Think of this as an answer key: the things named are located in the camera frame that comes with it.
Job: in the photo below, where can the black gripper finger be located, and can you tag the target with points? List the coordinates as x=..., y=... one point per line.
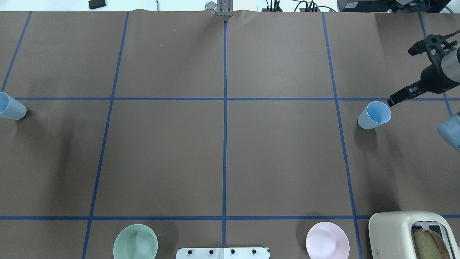
x=406, y=93

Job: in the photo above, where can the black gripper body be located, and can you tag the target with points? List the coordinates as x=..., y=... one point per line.
x=432, y=79

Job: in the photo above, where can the light blue cup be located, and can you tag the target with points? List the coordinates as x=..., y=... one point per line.
x=11, y=108
x=375, y=114

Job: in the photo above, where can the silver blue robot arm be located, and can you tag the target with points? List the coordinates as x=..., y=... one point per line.
x=449, y=129

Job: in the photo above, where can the cream toaster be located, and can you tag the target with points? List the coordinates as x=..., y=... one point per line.
x=392, y=235

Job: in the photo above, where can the toast slice in toaster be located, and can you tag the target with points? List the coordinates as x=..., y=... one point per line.
x=430, y=245

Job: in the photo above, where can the pink bowl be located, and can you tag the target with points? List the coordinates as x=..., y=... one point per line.
x=326, y=240

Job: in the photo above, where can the small metal tin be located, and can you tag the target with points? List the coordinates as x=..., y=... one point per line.
x=210, y=6

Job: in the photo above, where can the mint green bowl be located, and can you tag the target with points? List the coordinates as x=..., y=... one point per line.
x=136, y=241

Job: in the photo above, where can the aluminium frame post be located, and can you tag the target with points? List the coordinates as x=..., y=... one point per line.
x=224, y=8

